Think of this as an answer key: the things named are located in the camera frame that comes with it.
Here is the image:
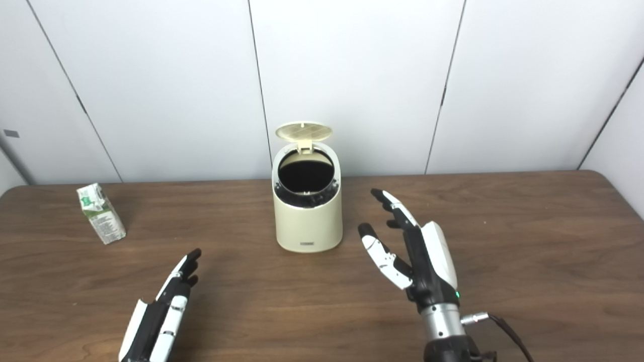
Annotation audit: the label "cream-colored lidded bin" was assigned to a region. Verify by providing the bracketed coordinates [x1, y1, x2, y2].
[272, 121, 344, 253]

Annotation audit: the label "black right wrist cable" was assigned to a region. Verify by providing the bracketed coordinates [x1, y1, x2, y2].
[462, 312, 535, 362]

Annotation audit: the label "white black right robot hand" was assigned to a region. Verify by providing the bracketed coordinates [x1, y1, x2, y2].
[358, 189, 461, 312]

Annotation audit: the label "black bin liner bag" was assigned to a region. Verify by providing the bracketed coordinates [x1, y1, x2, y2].
[274, 180, 339, 208]

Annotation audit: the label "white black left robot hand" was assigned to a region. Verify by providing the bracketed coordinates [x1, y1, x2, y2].
[118, 248, 202, 362]

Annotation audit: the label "green white milk carton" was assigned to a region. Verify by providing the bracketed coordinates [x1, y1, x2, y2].
[76, 183, 127, 245]

